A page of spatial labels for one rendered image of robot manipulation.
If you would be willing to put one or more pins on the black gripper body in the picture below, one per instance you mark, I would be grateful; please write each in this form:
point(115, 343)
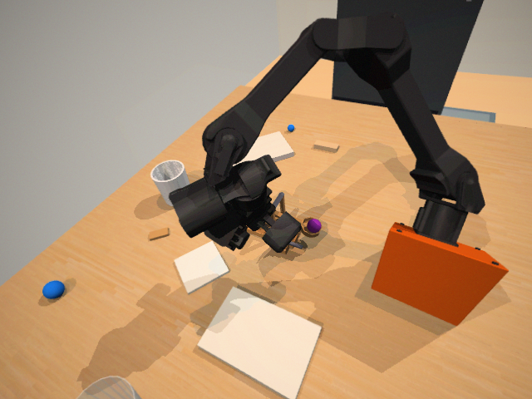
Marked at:
point(281, 232)

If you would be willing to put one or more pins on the purple ball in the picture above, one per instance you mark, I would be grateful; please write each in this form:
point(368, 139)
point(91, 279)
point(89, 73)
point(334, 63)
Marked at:
point(314, 225)

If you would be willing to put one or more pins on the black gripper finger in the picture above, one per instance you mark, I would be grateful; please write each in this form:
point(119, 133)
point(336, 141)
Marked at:
point(254, 227)

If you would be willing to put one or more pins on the blue ball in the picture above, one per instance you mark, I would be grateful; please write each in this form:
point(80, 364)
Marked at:
point(54, 289)

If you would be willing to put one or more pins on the cream flat square tile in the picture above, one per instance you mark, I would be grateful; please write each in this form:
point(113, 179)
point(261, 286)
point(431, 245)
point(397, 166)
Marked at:
point(201, 267)

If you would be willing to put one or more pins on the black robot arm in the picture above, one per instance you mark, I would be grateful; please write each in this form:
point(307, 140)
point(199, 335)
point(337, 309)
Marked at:
point(379, 51)

